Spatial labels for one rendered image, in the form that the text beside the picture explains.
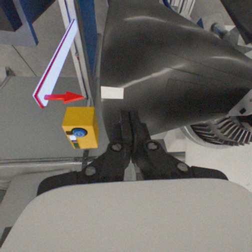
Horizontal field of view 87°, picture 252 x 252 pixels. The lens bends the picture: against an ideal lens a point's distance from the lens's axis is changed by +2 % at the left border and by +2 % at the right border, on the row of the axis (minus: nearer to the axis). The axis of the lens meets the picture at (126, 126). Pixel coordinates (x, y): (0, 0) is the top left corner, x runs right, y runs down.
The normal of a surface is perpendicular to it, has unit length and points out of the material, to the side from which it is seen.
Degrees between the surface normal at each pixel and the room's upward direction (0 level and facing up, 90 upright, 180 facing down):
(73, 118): 90
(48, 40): 0
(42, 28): 0
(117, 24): 27
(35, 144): 90
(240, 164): 50
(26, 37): 0
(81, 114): 90
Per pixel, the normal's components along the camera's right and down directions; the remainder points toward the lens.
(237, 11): -0.65, 0.38
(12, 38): 0.07, 0.80
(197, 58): 0.01, 0.61
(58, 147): 0.06, -0.60
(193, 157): 0.09, 0.05
